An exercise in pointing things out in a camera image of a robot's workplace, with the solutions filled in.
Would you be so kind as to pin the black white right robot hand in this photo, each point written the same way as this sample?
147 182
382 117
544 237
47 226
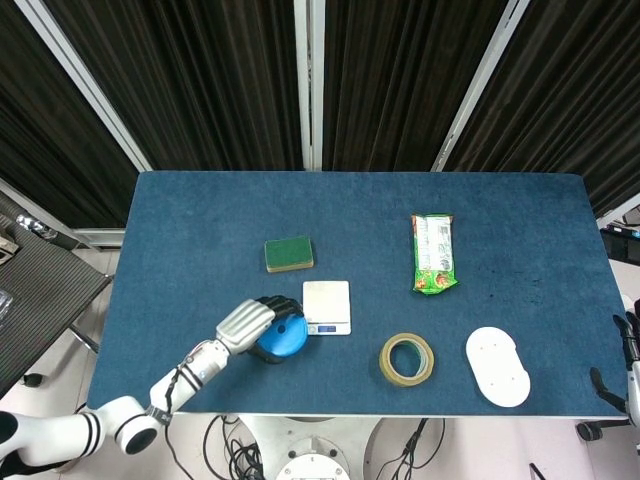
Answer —
634 380

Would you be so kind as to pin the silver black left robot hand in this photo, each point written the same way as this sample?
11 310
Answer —
245 325

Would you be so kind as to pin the blue round object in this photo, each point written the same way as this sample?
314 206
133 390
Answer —
285 345

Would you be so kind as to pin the small digital scale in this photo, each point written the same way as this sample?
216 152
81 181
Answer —
327 300

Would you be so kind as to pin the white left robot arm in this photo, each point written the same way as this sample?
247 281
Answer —
190 375

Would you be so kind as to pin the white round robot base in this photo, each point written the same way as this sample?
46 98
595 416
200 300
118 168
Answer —
310 450

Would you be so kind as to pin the black chair caster base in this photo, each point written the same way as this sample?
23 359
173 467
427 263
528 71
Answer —
595 430

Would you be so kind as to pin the green and yellow sponge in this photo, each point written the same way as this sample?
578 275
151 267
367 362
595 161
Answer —
287 252

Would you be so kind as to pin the black box with blue mark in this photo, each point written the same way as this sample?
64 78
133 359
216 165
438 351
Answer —
622 245

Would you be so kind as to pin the white oval board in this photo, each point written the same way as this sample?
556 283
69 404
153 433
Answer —
497 365

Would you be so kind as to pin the yellow clear tape roll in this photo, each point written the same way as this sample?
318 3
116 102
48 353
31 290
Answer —
387 370

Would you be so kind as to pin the blue velvet table cloth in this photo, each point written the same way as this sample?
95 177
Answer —
350 210

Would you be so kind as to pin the green snack bag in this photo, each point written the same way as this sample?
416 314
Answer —
432 250

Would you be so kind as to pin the black mesh chair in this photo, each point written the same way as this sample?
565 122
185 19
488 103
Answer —
45 290

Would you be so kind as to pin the dark pleated curtain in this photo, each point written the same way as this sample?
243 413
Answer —
210 75

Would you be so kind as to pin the white metal frame post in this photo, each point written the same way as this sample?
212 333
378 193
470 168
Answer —
480 85
310 75
85 80

